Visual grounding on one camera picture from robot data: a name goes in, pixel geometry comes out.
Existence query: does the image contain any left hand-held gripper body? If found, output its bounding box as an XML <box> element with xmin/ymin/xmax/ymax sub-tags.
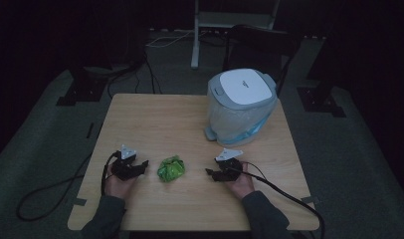
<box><xmin>110</xmin><ymin>143</ymin><xmax>140</xmax><ymax>182</ymax></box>

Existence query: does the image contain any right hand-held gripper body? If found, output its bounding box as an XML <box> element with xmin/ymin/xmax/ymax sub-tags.
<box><xmin>214</xmin><ymin>147</ymin><xmax>245</xmax><ymax>182</ymax></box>

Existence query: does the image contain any green wrapper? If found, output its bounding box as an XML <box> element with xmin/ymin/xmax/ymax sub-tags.
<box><xmin>156</xmin><ymin>154</ymin><xmax>186</xmax><ymax>183</ymax></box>

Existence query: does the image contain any white grey trash can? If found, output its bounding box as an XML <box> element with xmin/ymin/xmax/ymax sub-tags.
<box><xmin>203</xmin><ymin>68</ymin><xmax>279</xmax><ymax>147</ymax></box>

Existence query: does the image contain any person's left hand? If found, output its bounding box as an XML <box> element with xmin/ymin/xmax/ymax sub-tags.
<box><xmin>103</xmin><ymin>172</ymin><xmax>138</xmax><ymax>201</ymax></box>

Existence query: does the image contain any person's right hand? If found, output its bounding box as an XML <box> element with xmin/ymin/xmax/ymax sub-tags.
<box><xmin>223</xmin><ymin>161</ymin><xmax>257</xmax><ymax>201</ymax></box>

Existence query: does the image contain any black stand base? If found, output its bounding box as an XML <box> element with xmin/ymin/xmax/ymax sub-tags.
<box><xmin>56</xmin><ymin>64</ymin><xmax>108</xmax><ymax>108</ymax></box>
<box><xmin>297</xmin><ymin>33</ymin><xmax>347</xmax><ymax>119</ymax></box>

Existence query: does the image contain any white metal stand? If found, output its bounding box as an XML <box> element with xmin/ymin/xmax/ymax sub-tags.
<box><xmin>190</xmin><ymin>0</ymin><xmax>282</xmax><ymax>70</ymax></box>

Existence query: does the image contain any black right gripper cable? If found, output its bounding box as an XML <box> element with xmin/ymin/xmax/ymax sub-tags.
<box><xmin>234</xmin><ymin>161</ymin><xmax>326</xmax><ymax>239</ymax></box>

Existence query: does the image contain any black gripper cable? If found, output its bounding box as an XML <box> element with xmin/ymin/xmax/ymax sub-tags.
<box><xmin>16</xmin><ymin>150</ymin><xmax>122</xmax><ymax>222</ymax></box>
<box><xmin>234</xmin><ymin>161</ymin><xmax>326</xmax><ymax>239</ymax></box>

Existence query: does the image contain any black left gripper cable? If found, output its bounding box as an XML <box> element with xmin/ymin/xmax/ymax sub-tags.
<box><xmin>16</xmin><ymin>150</ymin><xmax>122</xmax><ymax>222</ymax></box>

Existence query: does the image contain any black floor cable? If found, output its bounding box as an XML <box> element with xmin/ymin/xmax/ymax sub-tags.
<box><xmin>105</xmin><ymin>54</ymin><xmax>163</xmax><ymax>100</ymax></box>

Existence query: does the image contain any white floor cable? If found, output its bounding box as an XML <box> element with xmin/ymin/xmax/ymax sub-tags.
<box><xmin>145</xmin><ymin>29</ymin><xmax>208</xmax><ymax>48</ymax></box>

